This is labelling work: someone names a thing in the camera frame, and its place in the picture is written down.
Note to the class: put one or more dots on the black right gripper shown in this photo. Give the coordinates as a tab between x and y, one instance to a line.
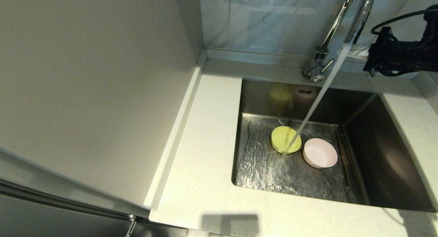
397	55

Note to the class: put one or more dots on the chrome gooseneck faucet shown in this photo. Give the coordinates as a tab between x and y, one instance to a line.
316	67

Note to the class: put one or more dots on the wooden chopstick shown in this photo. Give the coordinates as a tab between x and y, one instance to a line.
343	158
352	166

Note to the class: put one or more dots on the pink plastic bowl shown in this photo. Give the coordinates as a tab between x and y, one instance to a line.
321	153

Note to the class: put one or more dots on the yellow plastic bowl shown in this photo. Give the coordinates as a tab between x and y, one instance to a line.
282	138

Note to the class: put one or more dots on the stainless steel sink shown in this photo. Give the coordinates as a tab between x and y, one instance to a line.
260	168

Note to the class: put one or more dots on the running water stream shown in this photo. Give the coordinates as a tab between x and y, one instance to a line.
325	83

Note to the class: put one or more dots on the grey tall cabinet door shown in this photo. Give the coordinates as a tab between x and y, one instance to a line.
51	220

